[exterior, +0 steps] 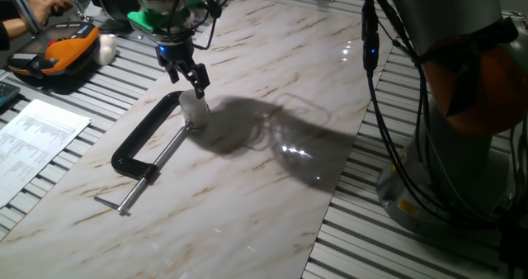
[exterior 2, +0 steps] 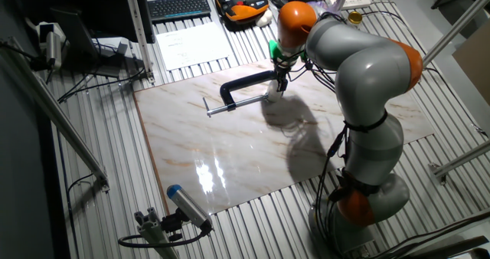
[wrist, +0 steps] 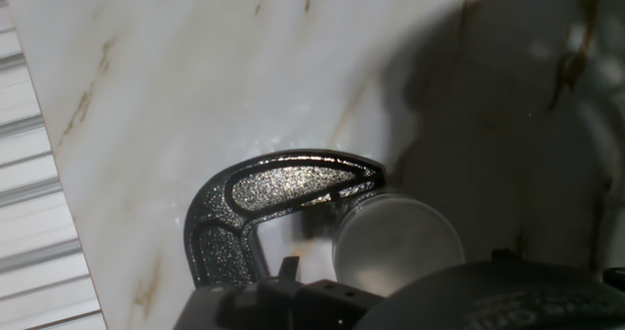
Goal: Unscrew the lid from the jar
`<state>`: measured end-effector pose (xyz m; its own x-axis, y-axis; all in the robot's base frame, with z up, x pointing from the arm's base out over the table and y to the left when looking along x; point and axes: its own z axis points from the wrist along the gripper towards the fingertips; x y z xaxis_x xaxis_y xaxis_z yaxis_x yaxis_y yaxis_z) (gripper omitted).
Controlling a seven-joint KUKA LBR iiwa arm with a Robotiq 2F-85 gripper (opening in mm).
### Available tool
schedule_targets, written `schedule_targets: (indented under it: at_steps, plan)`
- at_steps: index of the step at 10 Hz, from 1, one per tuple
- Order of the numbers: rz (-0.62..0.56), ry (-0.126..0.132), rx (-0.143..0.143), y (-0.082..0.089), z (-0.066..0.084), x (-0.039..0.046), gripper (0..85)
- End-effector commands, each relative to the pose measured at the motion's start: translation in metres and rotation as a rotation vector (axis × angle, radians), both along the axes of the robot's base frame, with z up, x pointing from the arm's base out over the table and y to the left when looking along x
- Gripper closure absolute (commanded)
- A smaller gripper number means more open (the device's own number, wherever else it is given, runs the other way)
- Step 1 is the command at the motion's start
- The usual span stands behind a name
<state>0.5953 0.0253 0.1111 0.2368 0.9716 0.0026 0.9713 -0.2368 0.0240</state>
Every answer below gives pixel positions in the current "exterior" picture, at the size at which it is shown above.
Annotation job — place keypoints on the white printed paper sheet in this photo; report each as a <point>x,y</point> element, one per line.
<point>33,143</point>

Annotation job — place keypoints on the marble pattern board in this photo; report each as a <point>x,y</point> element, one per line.
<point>247,167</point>

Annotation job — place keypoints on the person hand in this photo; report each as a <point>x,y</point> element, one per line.
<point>45,2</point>

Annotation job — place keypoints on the black round reel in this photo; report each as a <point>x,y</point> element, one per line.
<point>111,0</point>

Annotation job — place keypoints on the black metal C-clamp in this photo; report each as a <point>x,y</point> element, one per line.
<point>138,140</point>

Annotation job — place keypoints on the grey aluminium frame leg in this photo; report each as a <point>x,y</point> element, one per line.
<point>22,8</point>

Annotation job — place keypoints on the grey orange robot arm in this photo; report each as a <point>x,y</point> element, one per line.
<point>462,105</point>

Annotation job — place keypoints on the orange black teach pendant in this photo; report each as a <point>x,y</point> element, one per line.
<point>62,48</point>

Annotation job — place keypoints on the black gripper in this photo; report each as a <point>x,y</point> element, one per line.
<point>177,56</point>

